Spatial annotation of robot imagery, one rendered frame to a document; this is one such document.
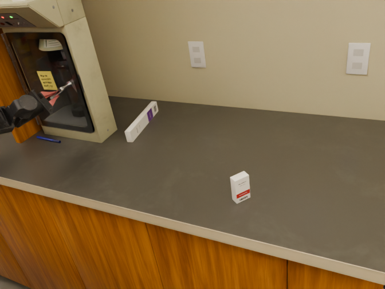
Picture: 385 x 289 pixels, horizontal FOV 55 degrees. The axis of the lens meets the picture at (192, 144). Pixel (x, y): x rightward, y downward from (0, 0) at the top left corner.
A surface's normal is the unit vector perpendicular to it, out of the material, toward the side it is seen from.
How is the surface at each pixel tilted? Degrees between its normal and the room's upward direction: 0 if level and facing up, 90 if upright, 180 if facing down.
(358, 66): 90
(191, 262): 90
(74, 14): 90
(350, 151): 0
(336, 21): 90
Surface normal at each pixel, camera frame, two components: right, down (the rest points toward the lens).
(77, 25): 0.89, 0.13
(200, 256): -0.43, 0.53
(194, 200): -0.14, -0.84
